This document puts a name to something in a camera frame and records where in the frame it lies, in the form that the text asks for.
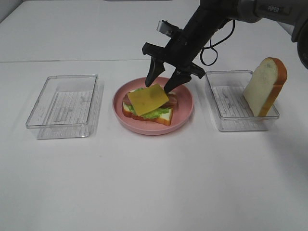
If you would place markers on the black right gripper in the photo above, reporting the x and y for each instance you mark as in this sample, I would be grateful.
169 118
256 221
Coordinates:
179 52

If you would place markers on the red bacon strip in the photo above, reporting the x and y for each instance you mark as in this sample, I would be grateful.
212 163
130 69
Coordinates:
172 102

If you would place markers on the yellow cheese slice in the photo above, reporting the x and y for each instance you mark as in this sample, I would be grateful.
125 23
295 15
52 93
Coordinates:
148 99

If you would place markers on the green lettuce leaf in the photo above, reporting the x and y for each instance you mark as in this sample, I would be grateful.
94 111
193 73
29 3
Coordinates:
147 102

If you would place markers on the white bread slice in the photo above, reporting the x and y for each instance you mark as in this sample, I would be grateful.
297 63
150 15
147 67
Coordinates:
265 85
166 118

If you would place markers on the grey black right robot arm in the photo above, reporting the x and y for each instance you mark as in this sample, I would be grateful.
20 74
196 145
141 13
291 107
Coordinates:
210 16

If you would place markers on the pink round plate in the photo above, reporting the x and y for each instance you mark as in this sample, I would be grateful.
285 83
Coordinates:
181 114

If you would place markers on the clear right plastic tray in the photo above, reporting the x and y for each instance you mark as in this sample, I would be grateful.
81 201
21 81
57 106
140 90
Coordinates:
224 90

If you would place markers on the clear plastic tray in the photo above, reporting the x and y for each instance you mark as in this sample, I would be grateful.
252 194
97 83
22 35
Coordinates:
224 90
66 107

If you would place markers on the clear left plastic tray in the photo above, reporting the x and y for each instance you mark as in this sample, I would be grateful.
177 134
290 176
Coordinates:
66 107

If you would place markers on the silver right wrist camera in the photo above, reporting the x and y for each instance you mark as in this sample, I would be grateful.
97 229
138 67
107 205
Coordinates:
167 28

